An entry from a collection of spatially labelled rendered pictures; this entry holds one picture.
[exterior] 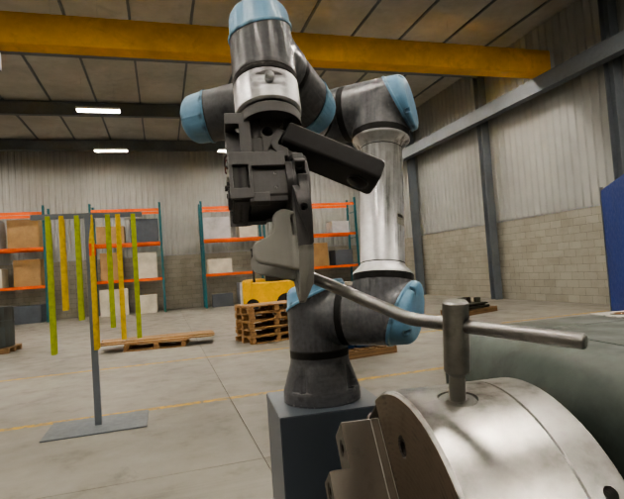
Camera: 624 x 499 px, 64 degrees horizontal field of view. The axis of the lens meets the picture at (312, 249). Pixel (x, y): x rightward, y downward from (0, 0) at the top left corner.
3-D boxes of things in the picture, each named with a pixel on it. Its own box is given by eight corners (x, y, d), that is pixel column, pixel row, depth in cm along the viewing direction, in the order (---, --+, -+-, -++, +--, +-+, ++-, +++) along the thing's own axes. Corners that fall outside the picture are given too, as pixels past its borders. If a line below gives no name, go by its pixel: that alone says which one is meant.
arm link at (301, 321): (304, 343, 107) (300, 279, 108) (364, 343, 101) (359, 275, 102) (277, 352, 96) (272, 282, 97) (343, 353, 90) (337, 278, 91)
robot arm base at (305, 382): (278, 393, 104) (275, 346, 105) (348, 384, 108) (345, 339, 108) (291, 412, 90) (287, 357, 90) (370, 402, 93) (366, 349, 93)
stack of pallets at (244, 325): (290, 333, 1073) (287, 299, 1076) (309, 337, 998) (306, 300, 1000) (235, 341, 1014) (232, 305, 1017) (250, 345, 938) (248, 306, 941)
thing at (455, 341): (475, 430, 43) (472, 299, 42) (465, 439, 42) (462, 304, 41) (452, 423, 45) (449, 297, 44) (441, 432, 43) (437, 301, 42)
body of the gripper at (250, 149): (231, 234, 55) (224, 140, 59) (307, 230, 56) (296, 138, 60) (231, 203, 48) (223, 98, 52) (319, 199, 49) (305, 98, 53)
